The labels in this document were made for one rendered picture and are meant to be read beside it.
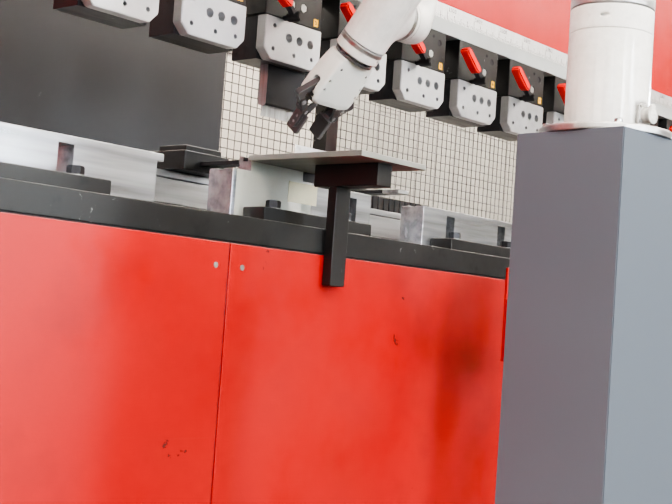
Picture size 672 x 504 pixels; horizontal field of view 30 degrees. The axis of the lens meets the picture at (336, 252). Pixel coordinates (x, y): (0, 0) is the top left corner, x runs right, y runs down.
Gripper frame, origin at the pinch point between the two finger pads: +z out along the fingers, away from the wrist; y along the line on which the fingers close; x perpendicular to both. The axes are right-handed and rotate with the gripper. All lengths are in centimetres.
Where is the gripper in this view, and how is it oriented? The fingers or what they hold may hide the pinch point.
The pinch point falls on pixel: (308, 124)
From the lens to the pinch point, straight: 228.5
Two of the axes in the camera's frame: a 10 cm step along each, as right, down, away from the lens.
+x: 5.4, 6.5, -5.3
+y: -6.4, -0.9, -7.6
